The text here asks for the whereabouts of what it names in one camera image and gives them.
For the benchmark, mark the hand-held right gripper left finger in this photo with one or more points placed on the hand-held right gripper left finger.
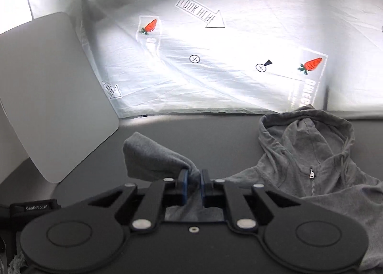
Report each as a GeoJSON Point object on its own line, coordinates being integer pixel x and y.
{"type": "Point", "coordinates": [183, 184]}

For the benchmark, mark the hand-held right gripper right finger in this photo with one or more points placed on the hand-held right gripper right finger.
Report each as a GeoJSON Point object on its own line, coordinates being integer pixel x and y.
{"type": "Point", "coordinates": [204, 184]}

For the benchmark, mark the grey zip hoodie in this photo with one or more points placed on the grey zip hoodie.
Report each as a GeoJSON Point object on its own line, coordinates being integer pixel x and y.
{"type": "Point", "coordinates": [323, 178]}

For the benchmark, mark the white knitted cloth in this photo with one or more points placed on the white knitted cloth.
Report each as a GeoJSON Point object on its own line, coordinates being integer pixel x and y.
{"type": "Point", "coordinates": [16, 263]}

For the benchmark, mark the grey rounded board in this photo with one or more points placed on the grey rounded board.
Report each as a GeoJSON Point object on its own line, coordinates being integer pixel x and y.
{"type": "Point", "coordinates": [51, 97]}

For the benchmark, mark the white carrot printed cloth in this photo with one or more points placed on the white carrot printed cloth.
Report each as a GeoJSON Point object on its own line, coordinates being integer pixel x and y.
{"type": "Point", "coordinates": [227, 40]}

